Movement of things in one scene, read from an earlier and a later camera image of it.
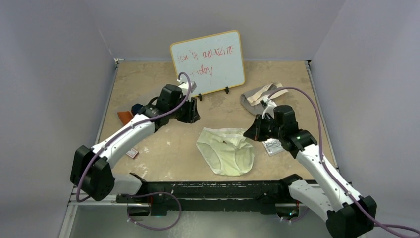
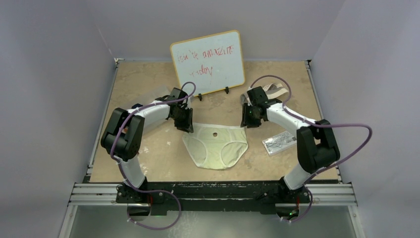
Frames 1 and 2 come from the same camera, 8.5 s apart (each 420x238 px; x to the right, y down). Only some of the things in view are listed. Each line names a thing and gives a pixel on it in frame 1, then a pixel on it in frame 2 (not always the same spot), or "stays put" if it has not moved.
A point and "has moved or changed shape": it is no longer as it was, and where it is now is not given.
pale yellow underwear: (227, 151) has moved or changed shape
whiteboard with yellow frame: (214, 62) stays put
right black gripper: (254, 133) -> (246, 122)
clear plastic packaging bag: (273, 146) stays put
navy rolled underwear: (135, 108) stays put
